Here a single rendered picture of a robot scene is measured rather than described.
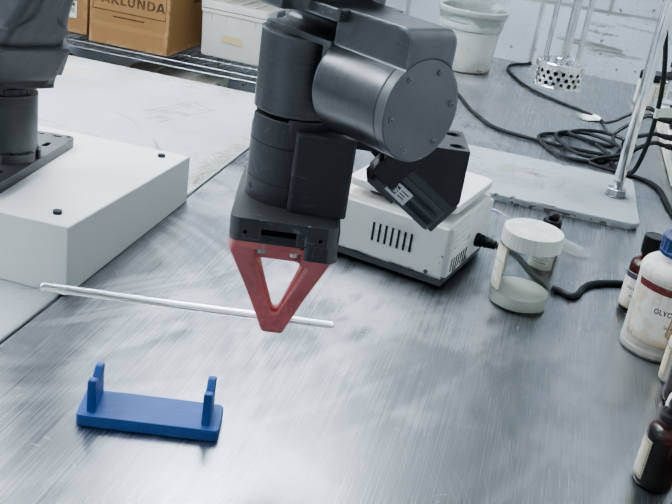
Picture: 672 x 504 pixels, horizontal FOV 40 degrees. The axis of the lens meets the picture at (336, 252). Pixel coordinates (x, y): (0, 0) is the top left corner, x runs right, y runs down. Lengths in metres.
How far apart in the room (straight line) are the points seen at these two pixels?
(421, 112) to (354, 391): 0.31
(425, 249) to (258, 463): 0.35
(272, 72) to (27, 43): 0.38
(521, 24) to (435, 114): 2.80
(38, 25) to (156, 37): 2.33
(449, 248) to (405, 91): 0.45
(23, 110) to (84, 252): 0.16
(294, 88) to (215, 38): 2.69
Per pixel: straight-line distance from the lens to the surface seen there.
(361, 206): 0.94
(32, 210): 0.85
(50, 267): 0.84
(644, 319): 0.89
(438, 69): 0.50
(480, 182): 0.99
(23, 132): 0.94
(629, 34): 3.31
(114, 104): 1.40
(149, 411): 0.68
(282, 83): 0.55
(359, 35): 0.51
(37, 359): 0.75
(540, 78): 1.26
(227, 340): 0.79
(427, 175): 0.57
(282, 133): 0.55
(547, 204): 1.22
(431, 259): 0.92
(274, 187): 0.56
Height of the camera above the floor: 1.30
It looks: 24 degrees down
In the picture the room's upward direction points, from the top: 9 degrees clockwise
